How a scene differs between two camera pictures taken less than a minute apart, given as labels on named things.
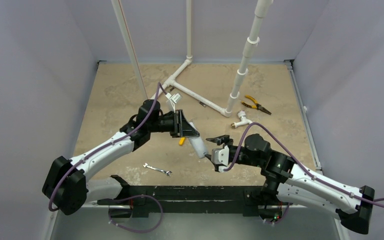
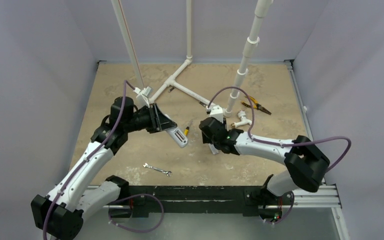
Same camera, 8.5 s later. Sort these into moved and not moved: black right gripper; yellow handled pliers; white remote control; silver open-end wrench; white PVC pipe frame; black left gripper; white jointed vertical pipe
Moved: black right gripper; black left gripper; white remote control
Not moved: silver open-end wrench; white jointed vertical pipe; white PVC pipe frame; yellow handled pliers
